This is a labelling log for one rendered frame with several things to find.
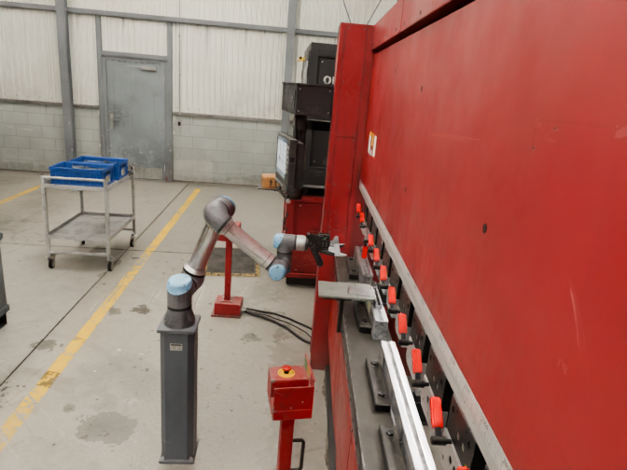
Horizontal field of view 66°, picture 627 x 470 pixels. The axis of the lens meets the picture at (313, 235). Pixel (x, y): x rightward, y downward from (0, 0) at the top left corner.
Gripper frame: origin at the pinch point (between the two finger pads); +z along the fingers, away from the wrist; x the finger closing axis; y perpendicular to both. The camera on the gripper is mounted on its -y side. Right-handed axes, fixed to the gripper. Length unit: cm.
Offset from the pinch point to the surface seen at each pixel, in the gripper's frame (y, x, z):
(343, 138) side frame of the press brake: 45, 82, -2
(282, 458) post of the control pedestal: -77, -54, -21
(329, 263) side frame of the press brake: -38, 80, -2
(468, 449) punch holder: 15, -147, 13
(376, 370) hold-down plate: -27, -59, 12
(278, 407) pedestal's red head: -46, -61, -25
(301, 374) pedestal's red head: -40, -46, -16
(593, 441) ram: 42, -176, 14
